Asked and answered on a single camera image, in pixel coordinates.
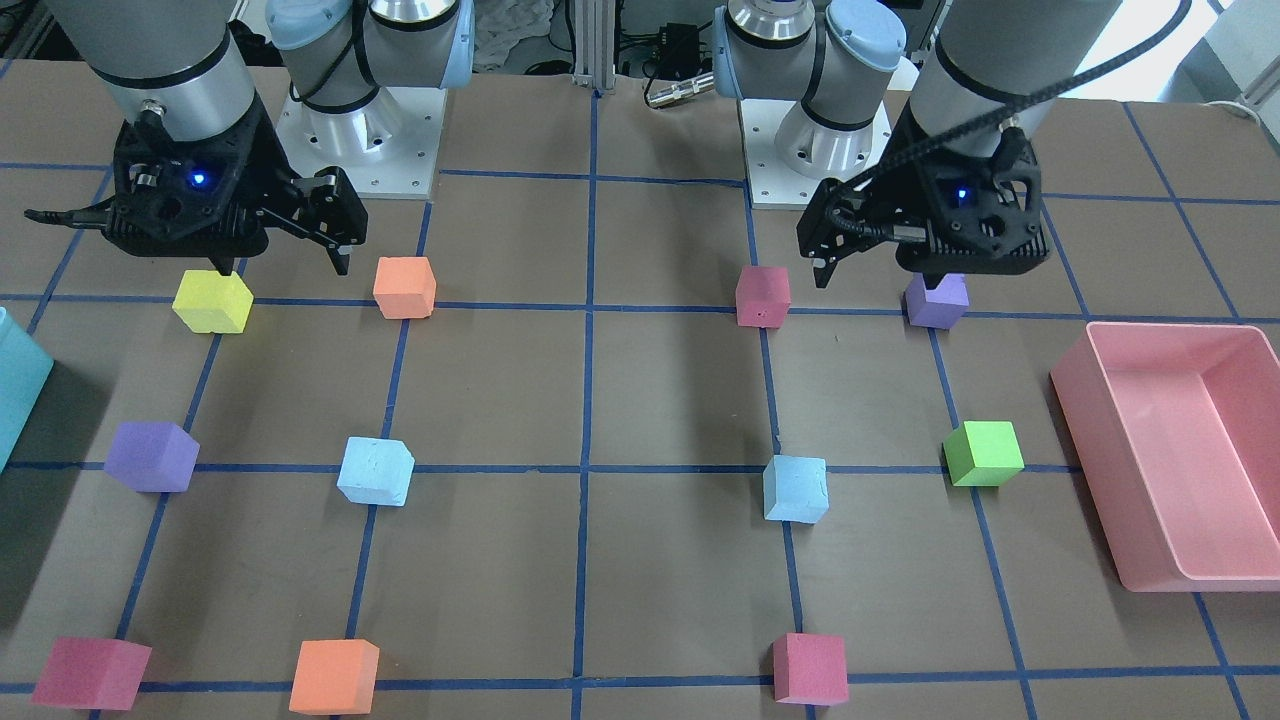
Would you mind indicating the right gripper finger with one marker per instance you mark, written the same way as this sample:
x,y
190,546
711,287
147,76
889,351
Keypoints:
x,y
338,254

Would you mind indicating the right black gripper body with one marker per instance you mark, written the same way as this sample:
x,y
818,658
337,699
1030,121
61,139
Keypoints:
x,y
272,163

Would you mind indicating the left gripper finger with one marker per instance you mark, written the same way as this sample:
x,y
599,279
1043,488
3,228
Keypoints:
x,y
824,263

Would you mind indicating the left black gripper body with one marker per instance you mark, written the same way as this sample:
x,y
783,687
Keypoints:
x,y
898,183

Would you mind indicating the orange block near arm bases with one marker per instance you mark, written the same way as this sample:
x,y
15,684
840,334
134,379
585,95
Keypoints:
x,y
405,288

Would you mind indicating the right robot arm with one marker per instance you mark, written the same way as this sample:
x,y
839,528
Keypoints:
x,y
339,54

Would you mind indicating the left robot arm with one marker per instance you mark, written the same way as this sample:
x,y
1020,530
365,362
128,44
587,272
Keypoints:
x,y
995,65

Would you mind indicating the pink block near base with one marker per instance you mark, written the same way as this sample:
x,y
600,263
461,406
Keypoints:
x,y
762,297

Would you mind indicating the purple block near pink tray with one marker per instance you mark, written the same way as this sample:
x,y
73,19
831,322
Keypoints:
x,y
940,308

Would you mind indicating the yellow block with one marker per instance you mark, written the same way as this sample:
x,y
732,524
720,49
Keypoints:
x,y
210,302

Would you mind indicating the cyan tray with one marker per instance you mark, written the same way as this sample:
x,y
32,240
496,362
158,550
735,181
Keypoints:
x,y
25,367

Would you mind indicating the green block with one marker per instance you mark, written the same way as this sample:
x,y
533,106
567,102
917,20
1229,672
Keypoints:
x,y
983,454

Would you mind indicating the purple block near cyan tray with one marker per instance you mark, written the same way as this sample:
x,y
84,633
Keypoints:
x,y
152,456

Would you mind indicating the pink tray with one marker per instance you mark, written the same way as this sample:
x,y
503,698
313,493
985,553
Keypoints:
x,y
1176,427

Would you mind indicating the pink block far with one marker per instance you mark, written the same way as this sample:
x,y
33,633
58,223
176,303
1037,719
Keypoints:
x,y
87,673
810,669

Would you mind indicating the orange block far side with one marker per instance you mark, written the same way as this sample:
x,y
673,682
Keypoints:
x,y
335,677

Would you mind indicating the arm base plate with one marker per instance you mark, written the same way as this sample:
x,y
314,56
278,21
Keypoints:
x,y
400,150
770,170

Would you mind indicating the aluminium frame post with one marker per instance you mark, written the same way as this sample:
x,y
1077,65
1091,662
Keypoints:
x,y
595,45

